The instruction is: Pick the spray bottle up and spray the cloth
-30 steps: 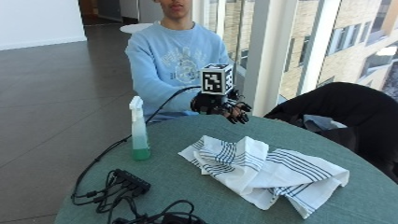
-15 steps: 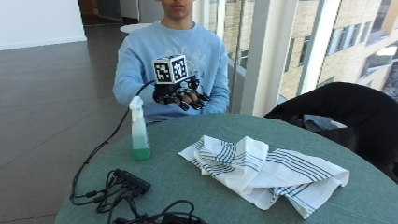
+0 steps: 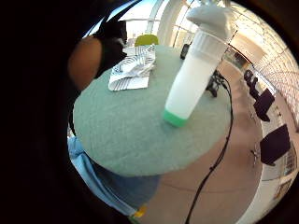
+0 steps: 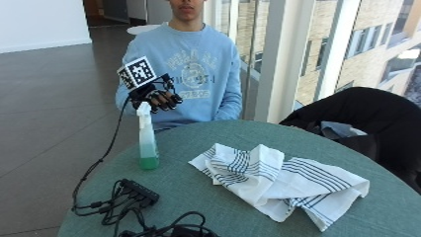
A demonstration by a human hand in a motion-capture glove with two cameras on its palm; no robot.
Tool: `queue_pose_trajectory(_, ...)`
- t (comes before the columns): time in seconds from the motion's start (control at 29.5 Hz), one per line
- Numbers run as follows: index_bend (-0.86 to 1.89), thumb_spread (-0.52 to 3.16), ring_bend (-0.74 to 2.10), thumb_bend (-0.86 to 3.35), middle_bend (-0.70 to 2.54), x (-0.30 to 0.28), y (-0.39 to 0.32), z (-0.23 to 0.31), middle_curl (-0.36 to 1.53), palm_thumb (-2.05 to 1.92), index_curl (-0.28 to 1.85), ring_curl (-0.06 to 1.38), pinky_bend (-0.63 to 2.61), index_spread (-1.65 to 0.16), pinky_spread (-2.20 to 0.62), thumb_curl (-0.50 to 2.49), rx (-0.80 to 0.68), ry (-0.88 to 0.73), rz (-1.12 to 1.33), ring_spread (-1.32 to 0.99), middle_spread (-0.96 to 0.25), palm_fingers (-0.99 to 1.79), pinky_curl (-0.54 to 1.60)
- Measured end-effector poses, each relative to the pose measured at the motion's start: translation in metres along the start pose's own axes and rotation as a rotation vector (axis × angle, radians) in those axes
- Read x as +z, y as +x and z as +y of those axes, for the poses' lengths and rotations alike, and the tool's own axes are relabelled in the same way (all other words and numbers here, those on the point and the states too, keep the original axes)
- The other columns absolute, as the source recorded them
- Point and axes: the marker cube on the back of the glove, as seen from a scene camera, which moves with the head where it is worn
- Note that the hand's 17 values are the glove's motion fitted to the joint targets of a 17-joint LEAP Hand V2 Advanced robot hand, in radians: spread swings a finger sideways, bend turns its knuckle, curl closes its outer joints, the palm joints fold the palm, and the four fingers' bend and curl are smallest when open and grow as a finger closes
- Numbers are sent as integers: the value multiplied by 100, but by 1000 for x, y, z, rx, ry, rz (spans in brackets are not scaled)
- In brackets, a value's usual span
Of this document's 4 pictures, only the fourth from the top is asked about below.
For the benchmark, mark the black jacket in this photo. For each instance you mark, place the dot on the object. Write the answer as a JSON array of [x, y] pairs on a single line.
[[372, 121]]

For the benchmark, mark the white round table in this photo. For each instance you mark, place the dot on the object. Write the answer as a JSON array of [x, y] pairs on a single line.
[[143, 29]]

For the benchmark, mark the white blue-striped dish towel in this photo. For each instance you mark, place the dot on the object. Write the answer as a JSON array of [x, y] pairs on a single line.
[[280, 181]]

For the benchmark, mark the white marker cube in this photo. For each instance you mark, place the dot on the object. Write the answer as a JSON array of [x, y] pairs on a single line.
[[137, 73]]

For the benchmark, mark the black adapter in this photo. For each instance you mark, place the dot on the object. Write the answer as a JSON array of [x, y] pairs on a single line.
[[187, 231]]

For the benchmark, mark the the person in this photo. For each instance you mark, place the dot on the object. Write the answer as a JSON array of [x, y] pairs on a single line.
[[197, 65]]

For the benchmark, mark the spray bottle with green liquid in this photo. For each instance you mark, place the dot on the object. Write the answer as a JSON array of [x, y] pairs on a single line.
[[148, 144]]

